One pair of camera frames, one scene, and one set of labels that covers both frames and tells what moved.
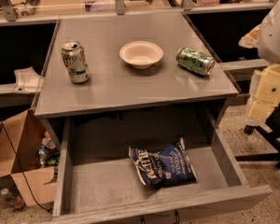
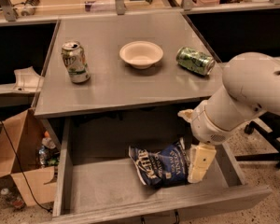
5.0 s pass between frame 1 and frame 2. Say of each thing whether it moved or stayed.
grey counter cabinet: stayed
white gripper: moved
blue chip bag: stayed
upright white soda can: stayed
